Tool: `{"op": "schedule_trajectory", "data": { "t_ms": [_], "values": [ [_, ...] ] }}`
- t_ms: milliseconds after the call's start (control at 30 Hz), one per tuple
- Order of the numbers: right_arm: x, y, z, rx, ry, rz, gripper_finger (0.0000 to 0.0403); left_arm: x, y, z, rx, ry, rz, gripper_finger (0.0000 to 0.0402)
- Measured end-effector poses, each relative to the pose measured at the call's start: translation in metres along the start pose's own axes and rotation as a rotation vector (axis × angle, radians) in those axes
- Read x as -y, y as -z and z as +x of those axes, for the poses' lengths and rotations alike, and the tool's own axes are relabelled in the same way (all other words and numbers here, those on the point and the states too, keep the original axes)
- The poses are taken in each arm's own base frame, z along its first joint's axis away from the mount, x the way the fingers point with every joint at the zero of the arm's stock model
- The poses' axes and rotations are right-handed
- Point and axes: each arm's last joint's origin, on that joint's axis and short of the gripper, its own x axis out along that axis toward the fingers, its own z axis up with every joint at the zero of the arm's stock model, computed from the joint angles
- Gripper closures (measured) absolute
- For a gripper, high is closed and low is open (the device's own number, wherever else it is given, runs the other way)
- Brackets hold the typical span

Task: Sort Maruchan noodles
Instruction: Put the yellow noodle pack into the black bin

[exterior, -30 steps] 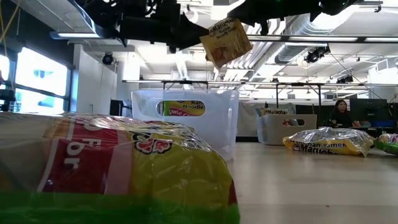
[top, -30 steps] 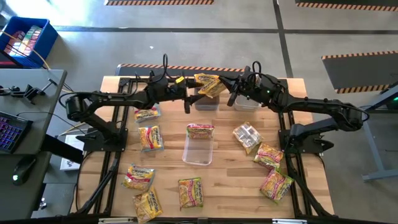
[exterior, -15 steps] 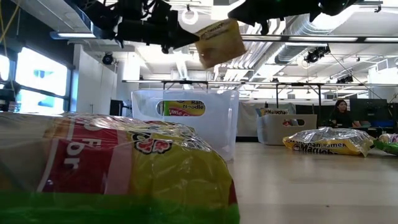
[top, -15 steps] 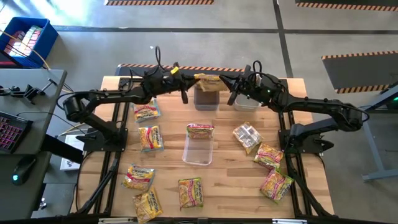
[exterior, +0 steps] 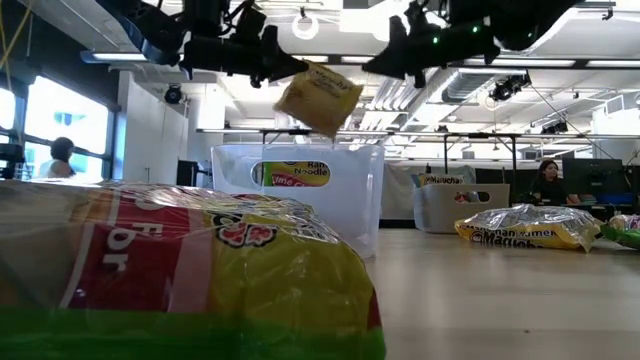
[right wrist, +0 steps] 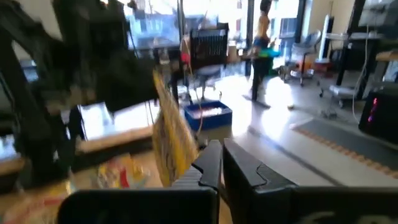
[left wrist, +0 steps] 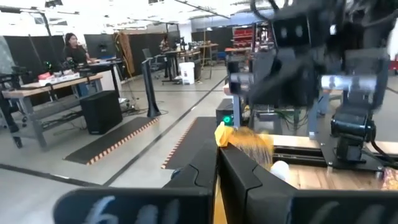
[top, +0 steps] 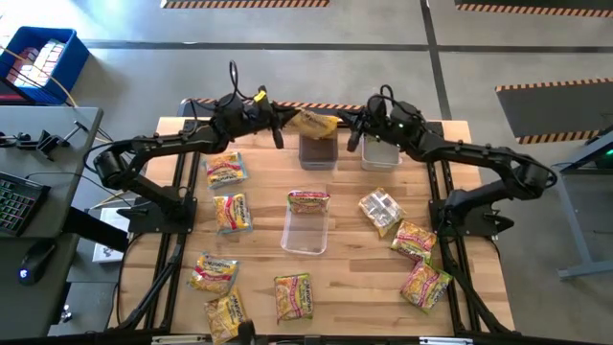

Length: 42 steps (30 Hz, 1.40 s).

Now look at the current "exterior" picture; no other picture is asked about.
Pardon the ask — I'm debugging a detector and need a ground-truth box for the yellow ramen pack silver back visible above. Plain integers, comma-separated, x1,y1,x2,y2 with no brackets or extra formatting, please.
453,203,604,253

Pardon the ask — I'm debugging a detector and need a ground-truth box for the white plastic bin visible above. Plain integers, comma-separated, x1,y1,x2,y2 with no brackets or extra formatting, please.
413,183,511,235

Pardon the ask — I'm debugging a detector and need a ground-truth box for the silver ventilation duct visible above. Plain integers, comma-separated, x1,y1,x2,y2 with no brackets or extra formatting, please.
439,47,586,104

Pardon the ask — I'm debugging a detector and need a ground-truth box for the black computer monitor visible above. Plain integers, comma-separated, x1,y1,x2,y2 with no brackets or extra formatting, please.
176,159,200,188
562,158,625,204

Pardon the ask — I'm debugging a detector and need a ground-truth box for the black metal rig frame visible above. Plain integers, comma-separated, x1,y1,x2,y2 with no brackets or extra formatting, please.
196,127,640,174

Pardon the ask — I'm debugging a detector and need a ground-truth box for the yellow creamy chicken ramen pack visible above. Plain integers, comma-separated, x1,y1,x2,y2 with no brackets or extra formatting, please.
272,60,365,140

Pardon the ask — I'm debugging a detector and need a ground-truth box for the black track light cluster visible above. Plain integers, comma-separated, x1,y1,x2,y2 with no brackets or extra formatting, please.
488,71,532,103

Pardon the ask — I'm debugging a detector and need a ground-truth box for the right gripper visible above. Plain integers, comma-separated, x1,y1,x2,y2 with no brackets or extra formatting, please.
362,14,501,89

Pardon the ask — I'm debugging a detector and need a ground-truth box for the white cable coil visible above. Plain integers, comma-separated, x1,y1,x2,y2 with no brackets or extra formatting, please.
291,12,321,42

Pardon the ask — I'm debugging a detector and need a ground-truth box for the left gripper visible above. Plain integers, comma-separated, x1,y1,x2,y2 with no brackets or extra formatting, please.
180,25,310,90

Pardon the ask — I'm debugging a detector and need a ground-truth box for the person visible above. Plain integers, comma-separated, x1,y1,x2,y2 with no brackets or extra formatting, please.
38,136,77,180
530,158,584,206

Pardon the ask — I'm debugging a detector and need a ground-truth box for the clear plastic bin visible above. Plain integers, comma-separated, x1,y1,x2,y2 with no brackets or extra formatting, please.
210,143,386,260

